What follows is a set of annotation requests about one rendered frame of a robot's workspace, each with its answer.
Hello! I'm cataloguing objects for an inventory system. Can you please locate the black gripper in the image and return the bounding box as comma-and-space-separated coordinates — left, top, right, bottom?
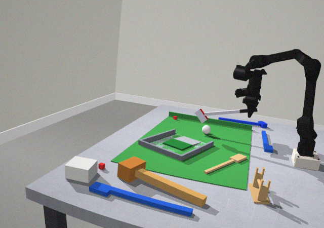
242, 83, 261, 118

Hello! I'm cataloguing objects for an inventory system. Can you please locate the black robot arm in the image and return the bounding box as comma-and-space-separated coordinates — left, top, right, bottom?
233, 49, 321, 157

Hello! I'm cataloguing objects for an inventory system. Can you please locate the white golf ball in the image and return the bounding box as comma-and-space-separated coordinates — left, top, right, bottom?
202, 126, 211, 134

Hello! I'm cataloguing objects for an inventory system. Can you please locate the green flat mat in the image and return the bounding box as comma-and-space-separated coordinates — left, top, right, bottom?
111, 116, 252, 190

